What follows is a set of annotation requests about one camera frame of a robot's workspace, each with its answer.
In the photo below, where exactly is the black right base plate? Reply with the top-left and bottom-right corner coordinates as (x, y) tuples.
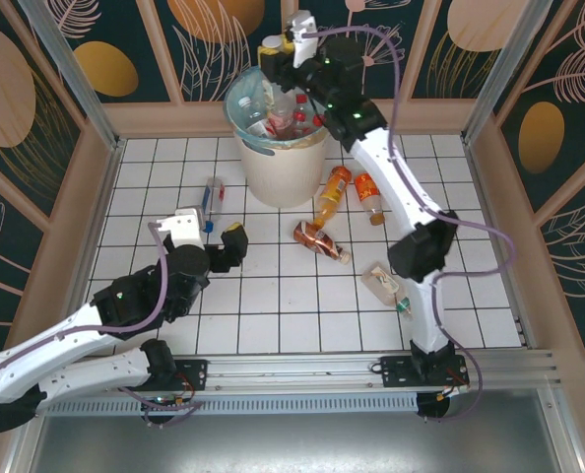
(379, 353), (471, 389)

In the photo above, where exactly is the clear bottle orange label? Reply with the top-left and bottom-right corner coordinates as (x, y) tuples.
(354, 171), (386, 227)

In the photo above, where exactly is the cream plastic waste bin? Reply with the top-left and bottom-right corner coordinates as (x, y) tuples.
(225, 63), (331, 208)

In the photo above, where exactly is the slotted grey cable duct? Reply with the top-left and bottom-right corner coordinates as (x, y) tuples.
(35, 396), (420, 416)

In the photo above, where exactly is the brown label drink bottle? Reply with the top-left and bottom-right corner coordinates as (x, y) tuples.
(292, 220), (352, 266)

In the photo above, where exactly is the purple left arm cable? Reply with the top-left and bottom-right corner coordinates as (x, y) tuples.
(0, 221), (205, 430)

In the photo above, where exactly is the orange juice bottle yellow label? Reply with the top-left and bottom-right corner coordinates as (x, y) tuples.
(313, 166), (354, 229)

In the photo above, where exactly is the light blue bin liner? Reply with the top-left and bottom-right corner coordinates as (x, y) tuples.
(225, 66), (331, 149)

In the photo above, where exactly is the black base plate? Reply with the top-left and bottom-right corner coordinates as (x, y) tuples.
(168, 358), (210, 394)
(379, 353), (471, 389)

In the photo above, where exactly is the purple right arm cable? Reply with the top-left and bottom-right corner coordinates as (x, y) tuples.
(302, 25), (516, 424)

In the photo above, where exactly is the clear bottle blue label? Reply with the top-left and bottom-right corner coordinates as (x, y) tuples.
(199, 177), (228, 233)

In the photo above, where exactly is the aluminium mounting rail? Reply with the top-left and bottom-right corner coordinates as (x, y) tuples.
(35, 348), (564, 398)

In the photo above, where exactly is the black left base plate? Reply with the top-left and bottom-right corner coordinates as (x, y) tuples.
(168, 358), (210, 394)

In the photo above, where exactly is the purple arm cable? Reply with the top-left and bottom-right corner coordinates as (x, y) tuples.
(302, 25), (516, 424)
(0, 221), (205, 430)

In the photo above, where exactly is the beige label bottle green cap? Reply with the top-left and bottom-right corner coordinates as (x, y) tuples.
(360, 264), (416, 321)

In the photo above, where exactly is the aluminium corner post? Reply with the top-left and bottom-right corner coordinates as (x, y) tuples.
(462, 0), (569, 149)
(19, 0), (126, 149)

